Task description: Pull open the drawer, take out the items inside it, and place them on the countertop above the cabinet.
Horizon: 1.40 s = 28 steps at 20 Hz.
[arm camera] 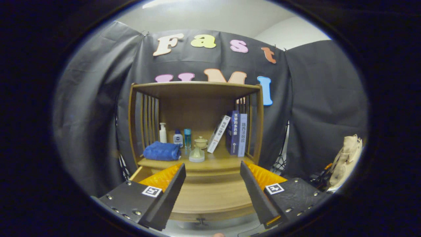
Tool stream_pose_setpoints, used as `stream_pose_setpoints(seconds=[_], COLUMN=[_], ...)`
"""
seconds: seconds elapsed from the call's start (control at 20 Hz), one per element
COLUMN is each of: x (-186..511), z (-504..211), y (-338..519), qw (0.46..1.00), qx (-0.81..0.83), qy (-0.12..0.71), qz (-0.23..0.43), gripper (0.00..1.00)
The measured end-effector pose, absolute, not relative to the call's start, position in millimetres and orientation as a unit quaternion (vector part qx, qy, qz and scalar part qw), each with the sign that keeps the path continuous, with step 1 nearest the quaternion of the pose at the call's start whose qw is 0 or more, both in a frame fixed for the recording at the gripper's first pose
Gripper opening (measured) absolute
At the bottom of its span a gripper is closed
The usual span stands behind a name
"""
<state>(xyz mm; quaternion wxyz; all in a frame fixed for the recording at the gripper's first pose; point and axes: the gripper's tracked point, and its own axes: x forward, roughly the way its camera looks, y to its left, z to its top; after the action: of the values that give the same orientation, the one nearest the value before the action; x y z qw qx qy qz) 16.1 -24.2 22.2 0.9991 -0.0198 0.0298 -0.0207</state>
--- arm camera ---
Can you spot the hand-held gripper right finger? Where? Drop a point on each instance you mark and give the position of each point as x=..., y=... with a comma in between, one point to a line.
x=256, y=194

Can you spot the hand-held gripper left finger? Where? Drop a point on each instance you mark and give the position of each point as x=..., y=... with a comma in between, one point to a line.
x=166, y=194

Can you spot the wooden drawer with black knob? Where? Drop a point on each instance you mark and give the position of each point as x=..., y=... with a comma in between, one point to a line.
x=213, y=194

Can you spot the green soap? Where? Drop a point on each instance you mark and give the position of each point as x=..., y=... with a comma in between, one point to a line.
x=196, y=155

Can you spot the wooden countertop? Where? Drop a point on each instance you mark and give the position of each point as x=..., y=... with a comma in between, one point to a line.
x=223, y=159

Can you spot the wooden cabinet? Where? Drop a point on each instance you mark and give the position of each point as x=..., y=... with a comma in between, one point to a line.
x=197, y=112

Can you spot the black tripod stand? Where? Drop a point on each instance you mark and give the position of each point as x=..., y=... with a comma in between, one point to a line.
x=122, y=168
x=281, y=161

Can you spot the folded blue towel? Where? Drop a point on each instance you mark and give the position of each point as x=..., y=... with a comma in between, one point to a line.
x=161, y=151

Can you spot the small white bottle blue cap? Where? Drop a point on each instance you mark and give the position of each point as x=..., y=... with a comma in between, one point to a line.
x=178, y=140

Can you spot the pale blue book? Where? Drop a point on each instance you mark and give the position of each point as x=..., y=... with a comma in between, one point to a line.
x=242, y=136

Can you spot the light blue bottle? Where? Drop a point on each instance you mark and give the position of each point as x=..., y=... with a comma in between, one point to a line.
x=187, y=139

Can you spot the white pump bottle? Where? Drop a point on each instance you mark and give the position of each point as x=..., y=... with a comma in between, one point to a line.
x=163, y=134

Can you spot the beige lidded teacup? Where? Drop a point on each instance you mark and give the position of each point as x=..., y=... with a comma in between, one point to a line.
x=201, y=142

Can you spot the dark blue book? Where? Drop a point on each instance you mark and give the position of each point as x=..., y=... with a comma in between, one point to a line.
x=233, y=133

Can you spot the white book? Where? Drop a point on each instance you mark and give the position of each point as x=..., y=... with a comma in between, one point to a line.
x=218, y=134

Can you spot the orange tool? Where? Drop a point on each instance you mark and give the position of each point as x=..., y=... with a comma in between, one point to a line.
x=328, y=166

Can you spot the beige bag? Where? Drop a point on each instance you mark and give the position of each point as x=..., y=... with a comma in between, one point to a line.
x=345, y=161

